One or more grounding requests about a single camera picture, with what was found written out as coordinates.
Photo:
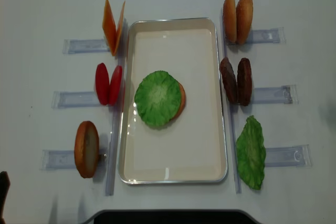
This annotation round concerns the clear tomato pusher track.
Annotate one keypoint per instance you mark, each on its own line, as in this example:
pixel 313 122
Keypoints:
pixel 64 100

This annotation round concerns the bread slice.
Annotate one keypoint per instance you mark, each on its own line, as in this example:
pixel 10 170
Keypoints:
pixel 182 105
pixel 86 150

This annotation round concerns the green lettuce leaf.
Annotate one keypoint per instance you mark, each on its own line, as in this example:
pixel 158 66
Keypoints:
pixel 251 154
pixel 157 99

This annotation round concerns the bun slice rack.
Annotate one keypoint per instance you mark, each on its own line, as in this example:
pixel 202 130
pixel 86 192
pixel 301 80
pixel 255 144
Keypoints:
pixel 244 12
pixel 230 20

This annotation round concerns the right bun slice far rack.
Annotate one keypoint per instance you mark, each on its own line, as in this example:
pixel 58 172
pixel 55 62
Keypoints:
pixel 244 12

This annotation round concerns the clear bread pusher track left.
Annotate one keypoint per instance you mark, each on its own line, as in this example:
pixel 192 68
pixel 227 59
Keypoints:
pixel 57 160

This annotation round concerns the green lettuce leaf in rack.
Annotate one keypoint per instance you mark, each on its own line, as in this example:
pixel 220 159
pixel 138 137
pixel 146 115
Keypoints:
pixel 251 154

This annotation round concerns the right tomato slice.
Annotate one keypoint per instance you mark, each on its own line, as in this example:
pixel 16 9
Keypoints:
pixel 115 85

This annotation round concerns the left meat patty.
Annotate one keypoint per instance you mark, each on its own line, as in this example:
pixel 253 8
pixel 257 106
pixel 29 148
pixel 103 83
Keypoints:
pixel 229 80

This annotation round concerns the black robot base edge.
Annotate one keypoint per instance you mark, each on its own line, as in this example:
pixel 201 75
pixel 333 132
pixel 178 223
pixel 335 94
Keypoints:
pixel 171 216

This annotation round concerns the clear lettuce pusher track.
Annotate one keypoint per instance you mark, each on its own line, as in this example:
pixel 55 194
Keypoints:
pixel 295 156

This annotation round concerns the cheese slice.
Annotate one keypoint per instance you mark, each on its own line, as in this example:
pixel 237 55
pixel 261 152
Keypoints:
pixel 119 30
pixel 109 28

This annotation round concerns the left tomato slice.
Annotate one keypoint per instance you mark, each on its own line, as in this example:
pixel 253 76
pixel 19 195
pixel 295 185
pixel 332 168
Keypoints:
pixel 102 84

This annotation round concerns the meat patty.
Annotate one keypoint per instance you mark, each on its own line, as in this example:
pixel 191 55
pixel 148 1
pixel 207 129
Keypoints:
pixel 229 80
pixel 244 82

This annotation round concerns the white rectangular tray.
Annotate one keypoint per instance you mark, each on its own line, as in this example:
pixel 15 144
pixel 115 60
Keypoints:
pixel 172 128

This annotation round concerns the clear cheese pusher track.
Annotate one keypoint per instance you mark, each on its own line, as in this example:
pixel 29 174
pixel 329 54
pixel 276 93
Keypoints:
pixel 73 46

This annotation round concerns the clear patty pusher track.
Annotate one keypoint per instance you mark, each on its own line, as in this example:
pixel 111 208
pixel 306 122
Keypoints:
pixel 275 95

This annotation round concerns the right cheese slice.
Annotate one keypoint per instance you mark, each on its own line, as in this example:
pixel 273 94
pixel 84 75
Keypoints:
pixel 119 30

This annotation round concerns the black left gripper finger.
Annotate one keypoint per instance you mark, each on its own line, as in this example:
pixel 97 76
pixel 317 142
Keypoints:
pixel 4 188

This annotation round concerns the right meat patty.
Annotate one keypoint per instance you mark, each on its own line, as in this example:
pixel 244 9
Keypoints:
pixel 244 82

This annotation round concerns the clear bun pusher track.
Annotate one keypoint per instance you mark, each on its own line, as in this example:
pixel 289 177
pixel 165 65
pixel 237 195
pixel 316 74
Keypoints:
pixel 266 36

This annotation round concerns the left cheese slice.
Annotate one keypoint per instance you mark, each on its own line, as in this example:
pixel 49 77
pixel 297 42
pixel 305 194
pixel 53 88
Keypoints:
pixel 109 28

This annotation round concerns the tomato slice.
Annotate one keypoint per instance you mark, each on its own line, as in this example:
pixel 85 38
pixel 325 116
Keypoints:
pixel 115 85
pixel 102 84

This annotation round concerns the left bun slice far rack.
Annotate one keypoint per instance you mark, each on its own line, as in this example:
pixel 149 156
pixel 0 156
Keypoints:
pixel 230 20

